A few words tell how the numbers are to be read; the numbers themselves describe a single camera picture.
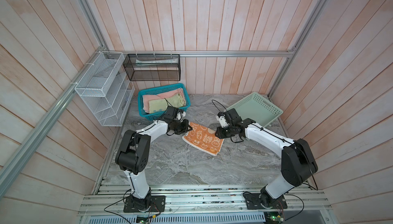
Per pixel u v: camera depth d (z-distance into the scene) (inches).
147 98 42.6
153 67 41.5
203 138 37.4
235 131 25.5
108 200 30.1
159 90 45.1
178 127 32.3
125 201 28.9
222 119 32.3
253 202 28.7
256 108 44.1
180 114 32.0
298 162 17.7
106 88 28.4
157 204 28.8
